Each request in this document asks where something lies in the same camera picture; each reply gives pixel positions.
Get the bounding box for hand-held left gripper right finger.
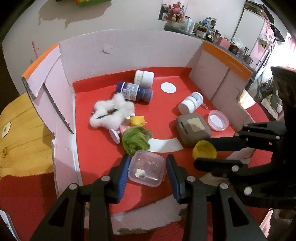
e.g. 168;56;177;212
166;154;266;241

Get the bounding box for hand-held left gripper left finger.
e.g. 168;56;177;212
29;154;131;241

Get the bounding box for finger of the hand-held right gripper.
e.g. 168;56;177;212
205;120;288;151
195;158;278;196

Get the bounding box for yellow cap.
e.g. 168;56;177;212
192;141;217;159

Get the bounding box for clear square plastic box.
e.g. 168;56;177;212
128;150;166;187

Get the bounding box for clear round lid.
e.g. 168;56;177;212
207;110;229;132

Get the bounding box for green fluffy hair accessory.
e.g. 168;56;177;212
122;126;153;156

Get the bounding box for grey plastic case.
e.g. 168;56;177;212
174;113;212;148

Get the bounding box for small pink toy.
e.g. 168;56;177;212
109;124;130;144

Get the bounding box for white labelled pill bottle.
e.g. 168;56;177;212
178;92;204;114

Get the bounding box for small yellow toy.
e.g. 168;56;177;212
129;116;148;127

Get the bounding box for orange cardboard box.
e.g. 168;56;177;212
21;28;270;234

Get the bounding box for white fluffy hair clip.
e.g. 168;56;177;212
90;94;135;129

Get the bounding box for blue ink bottle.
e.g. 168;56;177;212
116;82;154;103

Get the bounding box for large white jar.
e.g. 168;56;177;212
134;70;154;88

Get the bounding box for grey plush toy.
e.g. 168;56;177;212
261;79;284;121

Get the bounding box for red knitted blanket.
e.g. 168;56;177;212
0;101;271;241

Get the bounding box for clutter of bottles and jars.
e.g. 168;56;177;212
170;16;253;64

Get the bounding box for black hanging clothes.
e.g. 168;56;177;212
270;23;286;42

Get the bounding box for white refrigerator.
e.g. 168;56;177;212
231;1;270;67

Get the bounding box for white remote control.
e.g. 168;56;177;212
0;210;21;241

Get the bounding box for small white sticker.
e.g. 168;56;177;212
0;122;12;138

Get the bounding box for side table with dark cloth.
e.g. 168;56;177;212
164;23;263;91

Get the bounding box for patterned dark bag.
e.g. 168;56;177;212
243;0;274;24

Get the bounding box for pink rabbit plush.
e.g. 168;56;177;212
164;3;185;22

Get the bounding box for pink stick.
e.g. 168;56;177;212
31;41;39;60

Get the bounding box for green shopping bag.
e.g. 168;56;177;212
75;0;111;7

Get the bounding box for wall mirror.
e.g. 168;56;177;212
158;0;189;22

